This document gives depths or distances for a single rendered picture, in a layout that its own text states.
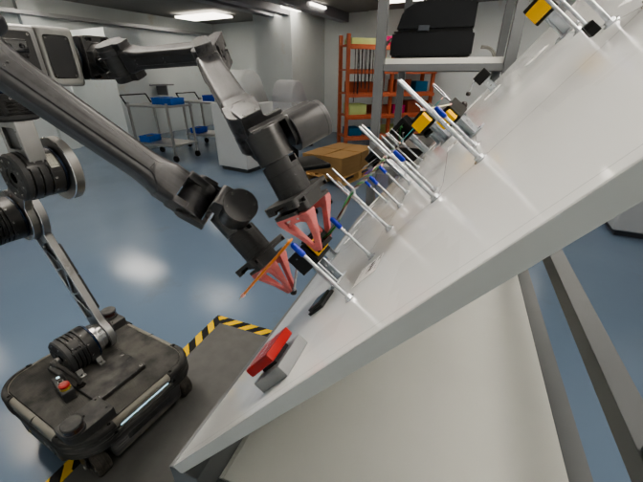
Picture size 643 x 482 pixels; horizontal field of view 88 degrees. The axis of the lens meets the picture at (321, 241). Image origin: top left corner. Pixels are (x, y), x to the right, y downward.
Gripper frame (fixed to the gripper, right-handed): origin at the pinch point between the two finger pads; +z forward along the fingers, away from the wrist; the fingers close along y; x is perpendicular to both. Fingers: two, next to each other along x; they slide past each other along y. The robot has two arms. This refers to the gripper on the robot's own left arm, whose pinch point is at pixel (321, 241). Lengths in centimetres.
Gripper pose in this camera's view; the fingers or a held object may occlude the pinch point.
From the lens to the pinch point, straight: 55.3
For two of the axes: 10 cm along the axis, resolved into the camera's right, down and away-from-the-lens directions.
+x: -7.7, 2.2, 5.9
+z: 4.6, 8.4, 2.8
